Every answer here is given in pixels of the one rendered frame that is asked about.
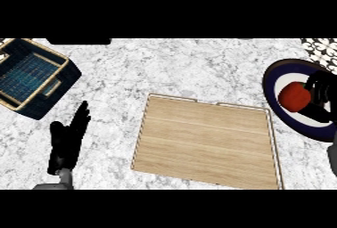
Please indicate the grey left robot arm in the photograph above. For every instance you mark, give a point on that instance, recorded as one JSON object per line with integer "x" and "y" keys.
{"x": 62, "y": 181}

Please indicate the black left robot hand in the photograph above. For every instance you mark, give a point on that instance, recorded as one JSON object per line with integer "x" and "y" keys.
{"x": 66, "y": 142}

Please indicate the navy and white plate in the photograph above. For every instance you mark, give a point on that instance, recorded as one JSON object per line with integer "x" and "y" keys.
{"x": 273, "y": 89}

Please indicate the dark blue wicker basket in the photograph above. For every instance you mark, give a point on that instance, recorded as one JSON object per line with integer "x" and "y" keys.
{"x": 30, "y": 77}

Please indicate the wooden tray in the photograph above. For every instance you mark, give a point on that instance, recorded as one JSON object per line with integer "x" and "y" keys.
{"x": 206, "y": 142}

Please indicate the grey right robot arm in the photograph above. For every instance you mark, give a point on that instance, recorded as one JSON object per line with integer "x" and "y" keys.
{"x": 333, "y": 160}

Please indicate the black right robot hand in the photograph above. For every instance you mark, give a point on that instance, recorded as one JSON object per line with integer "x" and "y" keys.
{"x": 320, "y": 89}

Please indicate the black and white patterned cloth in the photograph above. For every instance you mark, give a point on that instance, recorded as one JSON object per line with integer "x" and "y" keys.
{"x": 325, "y": 52}

